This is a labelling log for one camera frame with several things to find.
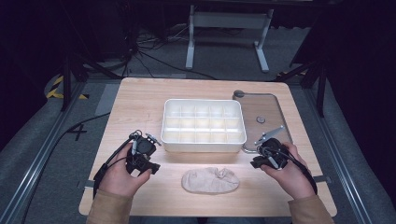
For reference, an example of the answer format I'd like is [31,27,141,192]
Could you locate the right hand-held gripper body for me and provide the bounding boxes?
[254,125,289,171]

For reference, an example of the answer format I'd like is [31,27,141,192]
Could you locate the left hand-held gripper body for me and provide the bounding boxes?
[125,130,163,175]

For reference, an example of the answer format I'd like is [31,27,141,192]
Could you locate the beige sock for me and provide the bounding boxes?
[181,166,241,195]

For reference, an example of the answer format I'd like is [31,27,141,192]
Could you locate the white divided organizer box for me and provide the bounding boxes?
[160,98,248,153]

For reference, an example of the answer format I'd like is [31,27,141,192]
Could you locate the person's right hand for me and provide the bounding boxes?
[261,142,316,201]

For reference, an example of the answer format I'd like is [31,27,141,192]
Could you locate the person's left hand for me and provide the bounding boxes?
[98,143,153,199]

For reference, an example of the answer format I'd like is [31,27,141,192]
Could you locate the grey floor plate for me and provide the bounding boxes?
[93,83,121,117]

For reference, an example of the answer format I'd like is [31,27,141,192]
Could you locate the black tripod stand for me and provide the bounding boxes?
[275,59,328,119]
[60,52,122,112]

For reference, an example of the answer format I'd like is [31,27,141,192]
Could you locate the yellow and black floor tape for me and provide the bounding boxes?
[46,75,91,101]

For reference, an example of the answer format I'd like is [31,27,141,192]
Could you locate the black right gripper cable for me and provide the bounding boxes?
[278,146,318,196]

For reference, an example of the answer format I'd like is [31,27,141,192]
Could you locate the aluminium floor rail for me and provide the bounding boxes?
[303,87,375,224]
[0,81,86,224]

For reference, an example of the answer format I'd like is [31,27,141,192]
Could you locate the long black floor cable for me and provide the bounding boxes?
[21,111,111,224]

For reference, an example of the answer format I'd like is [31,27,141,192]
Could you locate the bundle of black floor cables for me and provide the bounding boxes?
[122,24,219,81]

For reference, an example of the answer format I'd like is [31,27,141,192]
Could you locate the white metal stand frame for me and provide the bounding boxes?
[185,4,275,73]

